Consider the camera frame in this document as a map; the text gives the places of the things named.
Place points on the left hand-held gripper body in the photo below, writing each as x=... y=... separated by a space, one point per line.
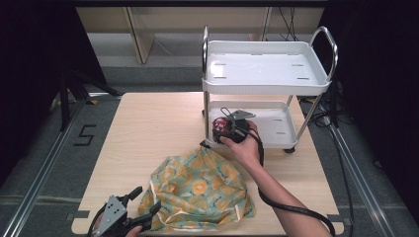
x=112 y=214

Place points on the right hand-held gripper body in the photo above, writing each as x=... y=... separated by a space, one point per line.
x=241 y=128

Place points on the red round candy tin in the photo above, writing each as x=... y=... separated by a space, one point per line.
x=220 y=125

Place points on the lemon print cloth bag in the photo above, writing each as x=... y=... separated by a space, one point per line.
x=197 y=187

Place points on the white two-tier cart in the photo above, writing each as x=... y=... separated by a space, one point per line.
x=263 y=65

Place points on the person's right hand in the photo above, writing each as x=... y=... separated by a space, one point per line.
x=245 y=149

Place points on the person's left hand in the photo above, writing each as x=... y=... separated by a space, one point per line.
x=133 y=232

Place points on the wooden back panel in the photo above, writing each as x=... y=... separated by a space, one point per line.
x=141 y=36

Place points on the black metal stand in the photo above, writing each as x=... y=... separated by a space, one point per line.
x=70 y=95

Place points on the aluminium floor rail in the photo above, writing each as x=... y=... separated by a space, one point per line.
x=39 y=177
x=359 y=177

